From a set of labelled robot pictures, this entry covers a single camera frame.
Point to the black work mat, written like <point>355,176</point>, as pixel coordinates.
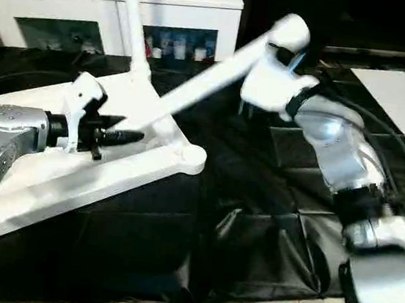
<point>253,224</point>

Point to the white plastic table leg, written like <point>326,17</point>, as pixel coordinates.
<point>134,17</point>
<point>219,76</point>

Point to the white side table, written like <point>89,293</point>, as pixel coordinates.
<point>404,102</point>

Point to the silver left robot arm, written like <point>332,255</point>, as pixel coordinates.
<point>0,141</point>

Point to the white plastic table top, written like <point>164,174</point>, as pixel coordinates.
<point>112,163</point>

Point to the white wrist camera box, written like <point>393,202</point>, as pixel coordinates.
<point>87,97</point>
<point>273,86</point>

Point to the red bottle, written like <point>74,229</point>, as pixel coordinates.
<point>149,47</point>

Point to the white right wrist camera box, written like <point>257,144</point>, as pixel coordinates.
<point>273,86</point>

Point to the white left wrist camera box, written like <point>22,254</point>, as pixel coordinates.
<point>87,97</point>

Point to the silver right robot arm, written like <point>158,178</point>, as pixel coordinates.
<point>342,154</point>

